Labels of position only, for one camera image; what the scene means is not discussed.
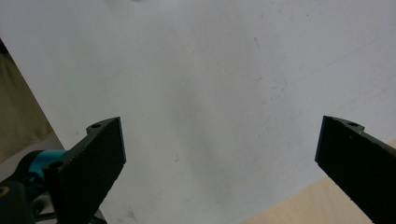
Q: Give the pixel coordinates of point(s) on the beige cloth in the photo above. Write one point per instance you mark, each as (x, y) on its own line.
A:
(18, 115)

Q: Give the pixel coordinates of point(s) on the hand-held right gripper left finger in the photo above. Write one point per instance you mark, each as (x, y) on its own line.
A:
(90, 165)

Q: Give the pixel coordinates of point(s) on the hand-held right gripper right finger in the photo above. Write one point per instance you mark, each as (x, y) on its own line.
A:
(358, 161)

